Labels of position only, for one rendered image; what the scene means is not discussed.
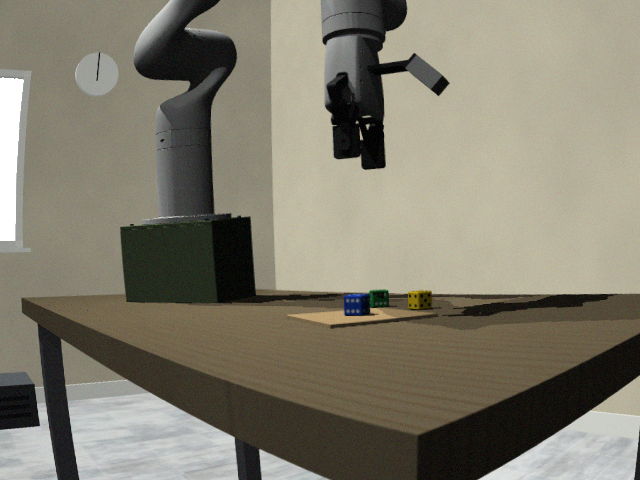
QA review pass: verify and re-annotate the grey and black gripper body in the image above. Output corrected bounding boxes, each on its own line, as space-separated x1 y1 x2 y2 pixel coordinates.
324 34 384 121

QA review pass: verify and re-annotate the green die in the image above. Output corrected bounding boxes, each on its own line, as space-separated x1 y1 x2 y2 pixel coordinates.
369 290 389 308

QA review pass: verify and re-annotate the blue die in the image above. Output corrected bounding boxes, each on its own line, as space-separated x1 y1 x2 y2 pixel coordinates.
344 294 370 316

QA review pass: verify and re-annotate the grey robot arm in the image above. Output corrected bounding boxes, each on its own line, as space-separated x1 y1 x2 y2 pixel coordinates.
133 0 450 225

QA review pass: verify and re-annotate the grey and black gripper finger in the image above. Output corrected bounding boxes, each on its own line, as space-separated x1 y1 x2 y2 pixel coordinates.
327 73 361 159
357 117 386 170

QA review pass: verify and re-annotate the tan square mat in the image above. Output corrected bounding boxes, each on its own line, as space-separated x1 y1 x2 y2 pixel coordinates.
285 307 438 328

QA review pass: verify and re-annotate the yellow die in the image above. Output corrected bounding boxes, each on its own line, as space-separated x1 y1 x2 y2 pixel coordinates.
408 290 432 310

